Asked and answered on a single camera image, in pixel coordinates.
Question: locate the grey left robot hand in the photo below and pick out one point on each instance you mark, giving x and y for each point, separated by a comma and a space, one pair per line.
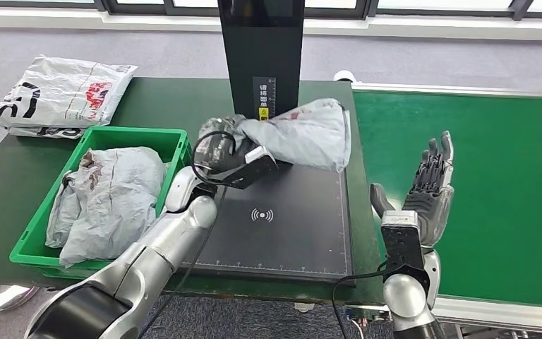
217, 140

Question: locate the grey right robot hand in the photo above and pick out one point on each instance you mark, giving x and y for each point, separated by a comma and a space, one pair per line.
432, 201

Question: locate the grey parcel bag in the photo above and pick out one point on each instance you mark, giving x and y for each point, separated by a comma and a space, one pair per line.
116, 201
308, 135
60, 215

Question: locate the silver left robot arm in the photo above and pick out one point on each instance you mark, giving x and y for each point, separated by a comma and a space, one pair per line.
159, 252

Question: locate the green conveyor belt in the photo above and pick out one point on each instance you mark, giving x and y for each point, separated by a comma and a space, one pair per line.
486, 187

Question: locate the black inbound scanning machine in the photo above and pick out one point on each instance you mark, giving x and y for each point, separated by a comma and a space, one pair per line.
261, 47

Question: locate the white conveyor roller end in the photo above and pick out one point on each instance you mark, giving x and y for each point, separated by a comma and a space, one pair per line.
344, 76

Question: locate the white printed parcel bag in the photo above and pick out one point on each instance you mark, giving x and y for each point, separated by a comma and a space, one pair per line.
42, 132
65, 91

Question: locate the dark green table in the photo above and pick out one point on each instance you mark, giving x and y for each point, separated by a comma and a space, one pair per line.
173, 103

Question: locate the black and yellow label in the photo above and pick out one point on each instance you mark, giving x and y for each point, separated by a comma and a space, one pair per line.
264, 93

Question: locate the green plastic crate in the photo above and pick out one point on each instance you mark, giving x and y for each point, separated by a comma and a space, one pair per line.
126, 138

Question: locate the white window sill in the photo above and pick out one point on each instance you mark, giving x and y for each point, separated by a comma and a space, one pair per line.
42, 15

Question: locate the chrome round base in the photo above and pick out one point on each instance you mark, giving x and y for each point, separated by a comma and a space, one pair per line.
0, 297

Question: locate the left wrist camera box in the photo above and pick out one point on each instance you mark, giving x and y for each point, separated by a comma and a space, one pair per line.
252, 170

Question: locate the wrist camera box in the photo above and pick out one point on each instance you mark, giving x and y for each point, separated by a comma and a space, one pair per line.
252, 170
402, 238

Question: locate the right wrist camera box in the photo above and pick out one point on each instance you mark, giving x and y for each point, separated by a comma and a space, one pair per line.
402, 238

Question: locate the aluminium conveyor frame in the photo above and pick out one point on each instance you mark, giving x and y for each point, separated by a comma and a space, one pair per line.
495, 320

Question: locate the dark window frame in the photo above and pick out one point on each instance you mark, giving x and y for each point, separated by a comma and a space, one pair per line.
159, 5

